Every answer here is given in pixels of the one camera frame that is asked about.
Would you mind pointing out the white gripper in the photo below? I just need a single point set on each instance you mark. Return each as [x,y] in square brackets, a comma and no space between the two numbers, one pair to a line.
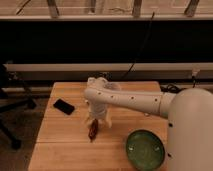
[103,116]

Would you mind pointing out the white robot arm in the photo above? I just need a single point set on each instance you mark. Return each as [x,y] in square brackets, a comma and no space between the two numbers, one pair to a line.
[189,114]

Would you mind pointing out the black smartphone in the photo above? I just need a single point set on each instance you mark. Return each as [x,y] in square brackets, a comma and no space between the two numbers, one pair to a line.
[64,107]

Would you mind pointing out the white tube bottle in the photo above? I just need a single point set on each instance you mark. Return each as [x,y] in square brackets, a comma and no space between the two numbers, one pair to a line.
[91,81]

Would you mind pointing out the green glass plate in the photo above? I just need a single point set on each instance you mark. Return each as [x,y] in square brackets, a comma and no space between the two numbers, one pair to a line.
[145,151]

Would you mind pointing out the black leaning rod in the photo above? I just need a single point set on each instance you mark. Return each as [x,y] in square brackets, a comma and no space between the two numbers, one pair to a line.
[141,48]

